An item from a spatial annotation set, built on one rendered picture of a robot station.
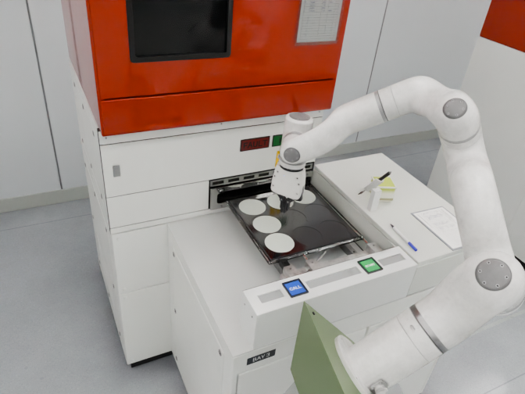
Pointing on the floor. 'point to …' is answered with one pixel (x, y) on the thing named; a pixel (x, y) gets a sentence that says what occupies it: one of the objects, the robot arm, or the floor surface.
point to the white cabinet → (231, 376)
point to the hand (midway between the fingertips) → (284, 205)
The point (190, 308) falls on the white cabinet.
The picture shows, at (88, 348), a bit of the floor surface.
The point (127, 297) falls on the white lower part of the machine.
